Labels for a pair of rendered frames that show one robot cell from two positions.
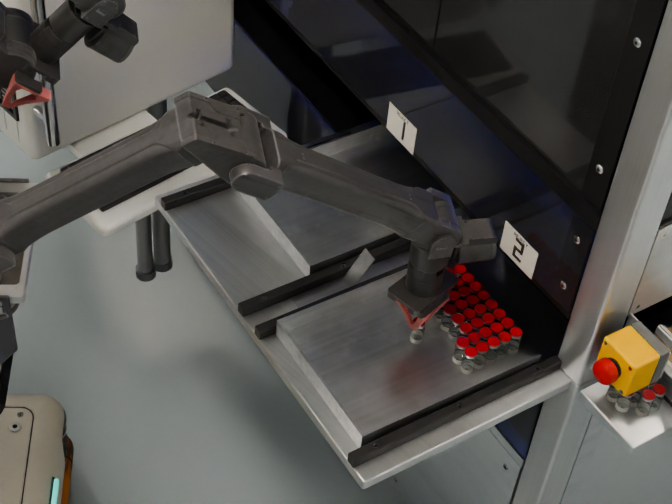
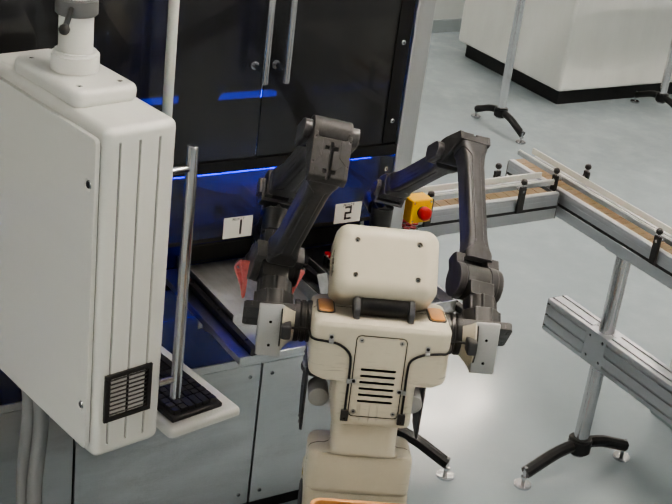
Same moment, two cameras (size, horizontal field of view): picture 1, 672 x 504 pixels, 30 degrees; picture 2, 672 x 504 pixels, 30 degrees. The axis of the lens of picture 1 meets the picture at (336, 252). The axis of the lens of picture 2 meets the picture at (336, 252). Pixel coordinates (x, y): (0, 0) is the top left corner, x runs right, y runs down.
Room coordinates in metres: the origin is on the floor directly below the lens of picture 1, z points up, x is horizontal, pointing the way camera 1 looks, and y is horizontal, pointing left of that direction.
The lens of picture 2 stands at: (1.32, 2.89, 2.40)
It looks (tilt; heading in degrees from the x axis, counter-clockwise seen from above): 25 degrees down; 273
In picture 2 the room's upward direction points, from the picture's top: 7 degrees clockwise
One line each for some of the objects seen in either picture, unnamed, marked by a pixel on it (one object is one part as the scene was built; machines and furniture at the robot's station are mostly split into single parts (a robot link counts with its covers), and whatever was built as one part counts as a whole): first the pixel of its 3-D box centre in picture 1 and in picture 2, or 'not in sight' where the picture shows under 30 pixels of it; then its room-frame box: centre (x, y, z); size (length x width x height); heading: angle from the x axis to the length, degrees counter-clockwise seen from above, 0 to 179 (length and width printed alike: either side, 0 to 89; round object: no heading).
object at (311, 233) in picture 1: (353, 195); (249, 283); (1.67, -0.02, 0.90); 0.34 x 0.26 x 0.04; 126
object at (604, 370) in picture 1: (608, 370); (423, 213); (1.23, -0.43, 0.99); 0.04 x 0.04 x 0.04; 36
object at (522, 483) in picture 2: not in sight; (576, 454); (0.58, -0.74, 0.07); 0.50 x 0.08 x 0.14; 36
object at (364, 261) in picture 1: (333, 279); (333, 295); (1.44, 0.00, 0.91); 0.14 x 0.03 x 0.06; 125
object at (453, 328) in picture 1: (452, 322); not in sight; (1.38, -0.20, 0.90); 0.18 x 0.02 x 0.05; 35
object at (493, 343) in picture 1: (463, 317); not in sight; (1.39, -0.22, 0.90); 0.18 x 0.02 x 0.05; 35
